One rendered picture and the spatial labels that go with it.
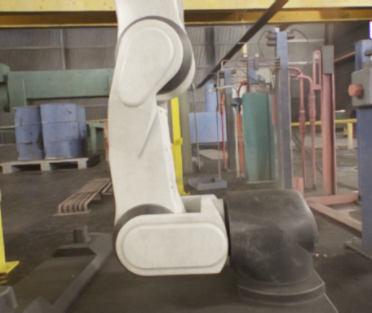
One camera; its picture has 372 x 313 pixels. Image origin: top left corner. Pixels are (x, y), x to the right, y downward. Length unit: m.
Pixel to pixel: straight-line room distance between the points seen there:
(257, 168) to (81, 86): 9.71
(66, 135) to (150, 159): 5.00
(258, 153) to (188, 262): 2.40
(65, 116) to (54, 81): 6.75
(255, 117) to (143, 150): 2.37
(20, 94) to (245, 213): 12.03
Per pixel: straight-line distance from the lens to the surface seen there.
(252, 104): 2.96
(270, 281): 0.68
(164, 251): 0.63
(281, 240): 0.66
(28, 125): 6.08
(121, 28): 0.68
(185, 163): 3.80
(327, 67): 2.18
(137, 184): 0.65
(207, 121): 8.27
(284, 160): 2.46
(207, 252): 0.62
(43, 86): 12.42
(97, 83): 12.04
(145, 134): 0.62
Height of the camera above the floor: 0.49
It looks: 4 degrees down
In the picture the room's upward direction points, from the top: 3 degrees counter-clockwise
